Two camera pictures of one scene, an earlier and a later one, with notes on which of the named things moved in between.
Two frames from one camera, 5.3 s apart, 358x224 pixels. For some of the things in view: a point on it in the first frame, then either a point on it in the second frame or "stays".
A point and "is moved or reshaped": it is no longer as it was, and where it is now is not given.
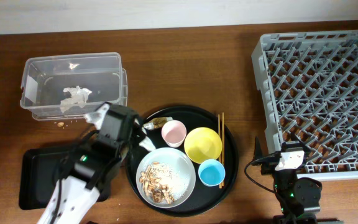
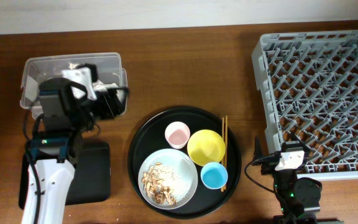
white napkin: (76, 95) is moved or reshaped
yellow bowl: (202, 144) is moved or reshaped
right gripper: (269, 165) stays
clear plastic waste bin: (69, 87) stays
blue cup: (211, 173) is moved or reshaped
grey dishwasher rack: (320, 88) stays
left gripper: (138, 134) to (111, 103)
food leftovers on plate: (163, 183) stays
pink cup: (174, 133) is moved or reshaped
